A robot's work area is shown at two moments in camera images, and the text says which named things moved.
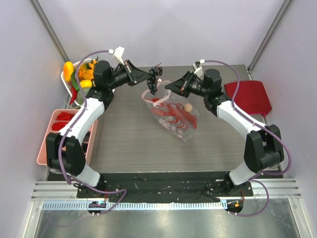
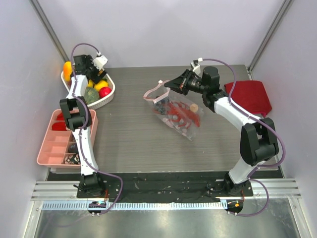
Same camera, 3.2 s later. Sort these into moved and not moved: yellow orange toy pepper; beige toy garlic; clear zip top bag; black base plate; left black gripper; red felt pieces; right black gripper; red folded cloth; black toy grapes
Moved: clear zip top bag; beige toy garlic; black toy grapes; left black gripper
Not moved: right black gripper; red felt pieces; black base plate; red folded cloth; yellow orange toy pepper
